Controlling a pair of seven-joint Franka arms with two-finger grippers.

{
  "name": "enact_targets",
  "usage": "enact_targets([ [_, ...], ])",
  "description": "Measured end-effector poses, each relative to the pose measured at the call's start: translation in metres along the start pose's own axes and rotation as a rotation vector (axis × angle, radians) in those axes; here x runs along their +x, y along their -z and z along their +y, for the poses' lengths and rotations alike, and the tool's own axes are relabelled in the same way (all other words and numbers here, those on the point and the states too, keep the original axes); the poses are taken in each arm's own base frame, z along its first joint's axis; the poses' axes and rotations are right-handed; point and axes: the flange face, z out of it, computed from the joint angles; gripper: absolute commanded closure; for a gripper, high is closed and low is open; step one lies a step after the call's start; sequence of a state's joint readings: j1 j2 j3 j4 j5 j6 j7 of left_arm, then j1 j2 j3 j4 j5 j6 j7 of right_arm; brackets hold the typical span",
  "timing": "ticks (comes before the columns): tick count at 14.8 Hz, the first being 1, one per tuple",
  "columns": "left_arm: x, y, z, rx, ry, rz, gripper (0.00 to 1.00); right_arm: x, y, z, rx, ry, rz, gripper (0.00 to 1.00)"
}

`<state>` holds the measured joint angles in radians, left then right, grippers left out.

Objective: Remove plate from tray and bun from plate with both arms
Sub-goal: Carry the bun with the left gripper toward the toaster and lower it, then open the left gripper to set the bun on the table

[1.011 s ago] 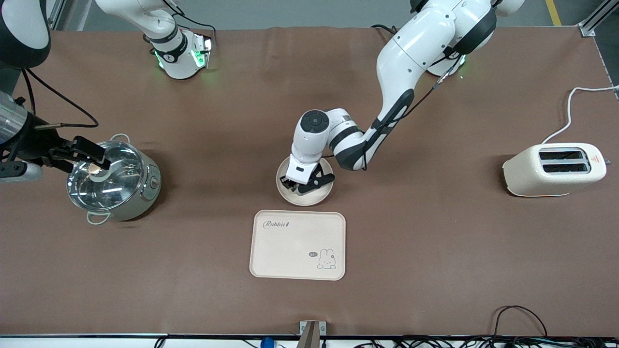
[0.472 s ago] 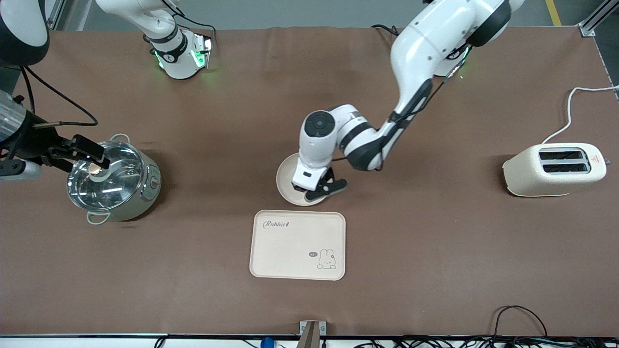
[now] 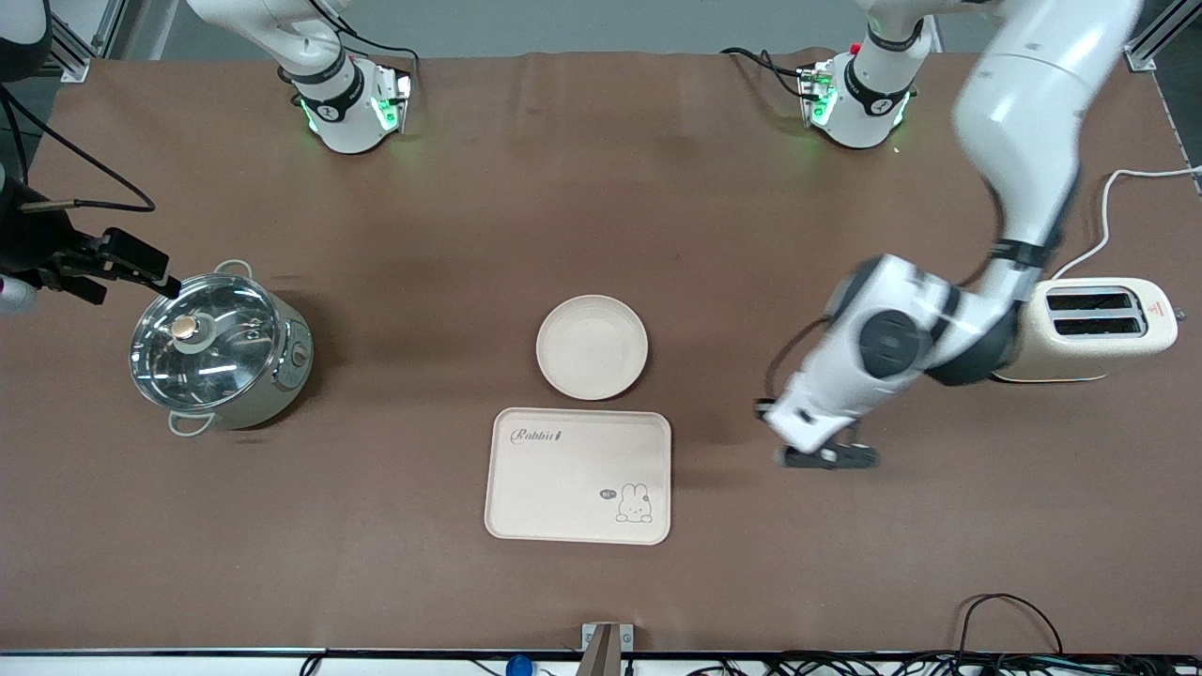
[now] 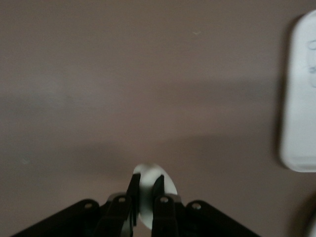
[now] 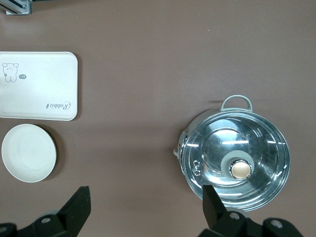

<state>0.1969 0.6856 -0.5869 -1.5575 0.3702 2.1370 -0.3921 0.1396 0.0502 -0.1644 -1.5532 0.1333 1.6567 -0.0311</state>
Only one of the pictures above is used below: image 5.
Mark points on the brown table cover cloth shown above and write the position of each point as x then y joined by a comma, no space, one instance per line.
135,74

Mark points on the aluminium post bracket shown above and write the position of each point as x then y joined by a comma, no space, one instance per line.
18,8

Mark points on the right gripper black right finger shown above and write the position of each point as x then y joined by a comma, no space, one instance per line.
214,212

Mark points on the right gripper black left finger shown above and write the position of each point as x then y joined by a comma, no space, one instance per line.
71,212

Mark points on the cream round plate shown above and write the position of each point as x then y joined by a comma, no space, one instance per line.
27,153

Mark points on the cream rabbit print tray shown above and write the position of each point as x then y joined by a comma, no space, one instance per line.
37,86

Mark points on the glass lid with gold knob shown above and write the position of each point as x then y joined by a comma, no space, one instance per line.
259,148

